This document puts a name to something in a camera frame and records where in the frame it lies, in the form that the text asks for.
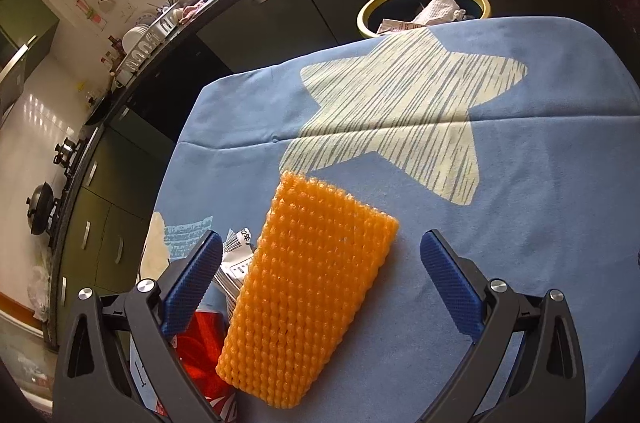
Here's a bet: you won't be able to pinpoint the dark green sink cabinets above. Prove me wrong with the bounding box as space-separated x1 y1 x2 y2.
107 0 640 144

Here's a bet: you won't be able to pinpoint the yellow rimmed trash bin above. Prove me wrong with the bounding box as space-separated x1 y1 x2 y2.
356 0 492 40

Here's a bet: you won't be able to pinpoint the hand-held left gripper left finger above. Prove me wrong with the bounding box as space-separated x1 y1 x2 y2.
52 230 224 423

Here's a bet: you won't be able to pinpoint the black wok with lid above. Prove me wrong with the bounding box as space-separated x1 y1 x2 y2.
26 183 61 236

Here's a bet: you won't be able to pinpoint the stack of white plates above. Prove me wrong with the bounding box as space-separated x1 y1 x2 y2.
121 24 153 51

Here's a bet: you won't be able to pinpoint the group of sauce bottles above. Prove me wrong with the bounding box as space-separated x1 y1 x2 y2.
101 36 126 66

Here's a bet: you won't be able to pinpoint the black pan with glass lid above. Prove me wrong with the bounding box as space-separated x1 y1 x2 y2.
82 96 113 126

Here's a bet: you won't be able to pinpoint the small steel pot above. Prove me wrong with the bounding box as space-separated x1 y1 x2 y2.
52 140 83 166

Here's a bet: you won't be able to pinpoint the blue star print tablecloth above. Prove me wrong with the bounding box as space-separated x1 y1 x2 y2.
129 16 640 423

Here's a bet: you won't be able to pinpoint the green drawer base cabinets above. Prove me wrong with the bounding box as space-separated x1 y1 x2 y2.
42 123 176 344

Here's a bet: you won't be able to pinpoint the orange bumpy sponge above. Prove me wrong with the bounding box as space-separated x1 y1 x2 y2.
216 170 400 408

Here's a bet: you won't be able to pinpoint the black countertop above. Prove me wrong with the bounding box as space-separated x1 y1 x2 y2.
42 0 501 349

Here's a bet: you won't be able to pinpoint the wide green wall cabinet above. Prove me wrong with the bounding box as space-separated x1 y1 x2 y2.
0 0 61 51

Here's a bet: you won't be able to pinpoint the crumpled white paper towel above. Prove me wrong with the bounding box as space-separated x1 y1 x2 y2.
411 0 468 26

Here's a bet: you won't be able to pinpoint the white plastic bag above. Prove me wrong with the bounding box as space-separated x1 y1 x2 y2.
27 265 53 321

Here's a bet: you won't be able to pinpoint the white dish rack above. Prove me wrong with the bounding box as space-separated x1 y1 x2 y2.
122 10 183 74

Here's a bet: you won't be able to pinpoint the red soda can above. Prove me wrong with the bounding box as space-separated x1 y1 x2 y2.
172 310 240 423

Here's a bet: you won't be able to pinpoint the steel range hood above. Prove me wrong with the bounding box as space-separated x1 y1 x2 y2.
0 34 38 114

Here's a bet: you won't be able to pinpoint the black gas stove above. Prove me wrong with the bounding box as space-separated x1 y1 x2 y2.
45 126 98 249

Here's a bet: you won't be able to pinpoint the pink cloth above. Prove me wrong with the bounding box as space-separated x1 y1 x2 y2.
179 0 206 24

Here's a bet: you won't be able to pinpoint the crumpled white wrapper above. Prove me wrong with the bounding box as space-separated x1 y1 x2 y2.
212 227 256 319

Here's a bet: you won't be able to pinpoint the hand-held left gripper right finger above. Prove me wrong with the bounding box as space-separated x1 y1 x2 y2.
420 229 587 423

